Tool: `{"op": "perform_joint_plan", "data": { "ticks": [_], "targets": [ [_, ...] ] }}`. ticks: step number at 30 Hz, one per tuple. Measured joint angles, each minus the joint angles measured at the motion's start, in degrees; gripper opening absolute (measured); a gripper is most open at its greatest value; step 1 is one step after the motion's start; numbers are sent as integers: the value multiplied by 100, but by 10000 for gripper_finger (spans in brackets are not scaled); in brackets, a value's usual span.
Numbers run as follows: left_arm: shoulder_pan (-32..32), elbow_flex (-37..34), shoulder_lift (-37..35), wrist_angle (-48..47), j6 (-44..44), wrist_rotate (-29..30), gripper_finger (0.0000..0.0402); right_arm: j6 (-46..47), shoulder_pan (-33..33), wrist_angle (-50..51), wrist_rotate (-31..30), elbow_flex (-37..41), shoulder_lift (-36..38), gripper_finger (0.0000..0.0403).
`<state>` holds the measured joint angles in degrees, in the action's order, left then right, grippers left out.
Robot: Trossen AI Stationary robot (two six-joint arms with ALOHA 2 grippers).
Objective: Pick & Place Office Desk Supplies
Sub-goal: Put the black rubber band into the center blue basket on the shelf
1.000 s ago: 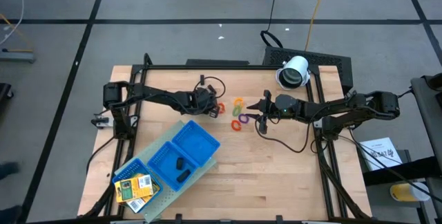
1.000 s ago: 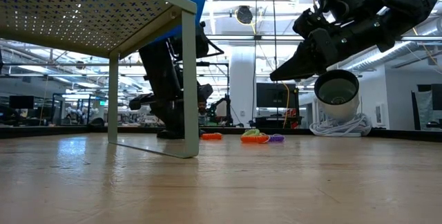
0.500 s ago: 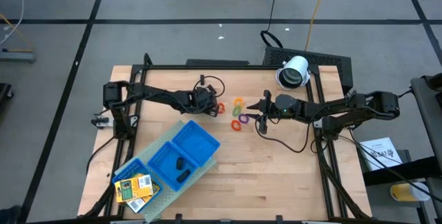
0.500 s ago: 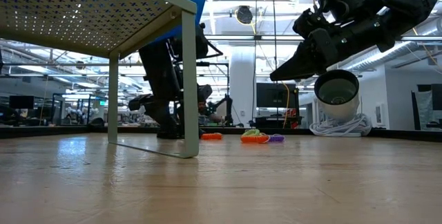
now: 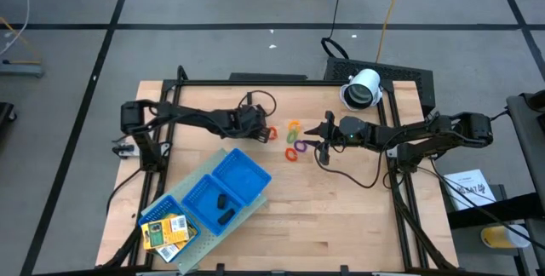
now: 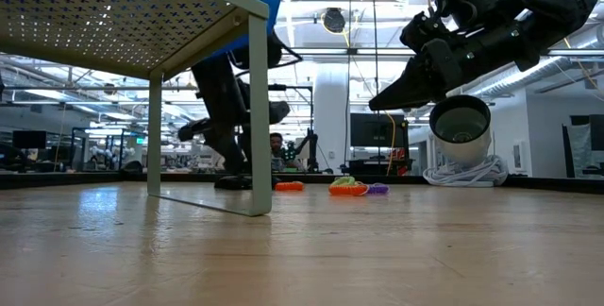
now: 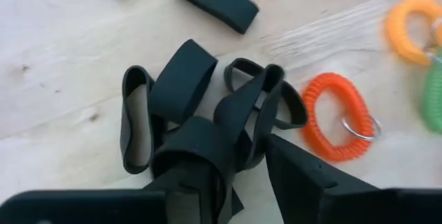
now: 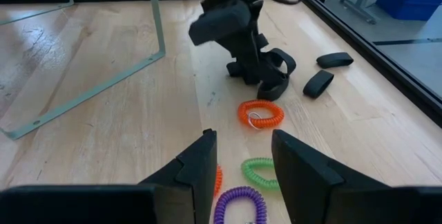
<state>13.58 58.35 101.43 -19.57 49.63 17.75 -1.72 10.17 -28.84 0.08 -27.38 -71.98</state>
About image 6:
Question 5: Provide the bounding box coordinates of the black ceiling cable reel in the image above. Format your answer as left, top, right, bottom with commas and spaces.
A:
323, 7, 347, 35

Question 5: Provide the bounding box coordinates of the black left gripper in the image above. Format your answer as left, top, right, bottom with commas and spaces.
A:
176, 78, 293, 175

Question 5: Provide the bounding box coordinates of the white building column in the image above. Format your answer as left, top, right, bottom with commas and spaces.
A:
313, 62, 350, 175

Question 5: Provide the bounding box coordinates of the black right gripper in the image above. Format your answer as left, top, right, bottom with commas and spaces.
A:
368, 12, 532, 112

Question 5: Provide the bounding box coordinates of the white coiled cable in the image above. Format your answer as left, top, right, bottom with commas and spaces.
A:
422, 154, 510, 189

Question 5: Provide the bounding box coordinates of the pale green perforated shelf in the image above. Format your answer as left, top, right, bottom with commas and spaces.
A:
0, 0, 274, 218

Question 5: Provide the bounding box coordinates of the dark standing panel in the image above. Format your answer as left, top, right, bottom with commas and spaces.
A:
561, 114, 604, 179

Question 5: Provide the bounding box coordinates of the person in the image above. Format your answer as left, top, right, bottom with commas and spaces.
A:
269, 131, 303, 173

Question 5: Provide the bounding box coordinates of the black computer monitor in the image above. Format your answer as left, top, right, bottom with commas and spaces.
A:
349, 112, 410, 149

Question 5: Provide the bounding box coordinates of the orange coil wristband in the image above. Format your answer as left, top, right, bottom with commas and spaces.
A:
327, 183, 370, 198
275, 180, 306, 193

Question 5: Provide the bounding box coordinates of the black background rig frame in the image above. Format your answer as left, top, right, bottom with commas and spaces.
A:
234, 83, 316, 175

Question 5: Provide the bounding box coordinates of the small dark background monitor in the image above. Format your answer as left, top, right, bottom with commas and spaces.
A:
11, 130, 48, 151

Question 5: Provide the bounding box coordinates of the silver ceiling duct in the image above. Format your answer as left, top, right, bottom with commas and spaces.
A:
452, 55, 604, 102

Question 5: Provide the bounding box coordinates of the yellow hanging cable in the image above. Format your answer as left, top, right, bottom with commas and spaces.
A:
320, 11, 398, 178

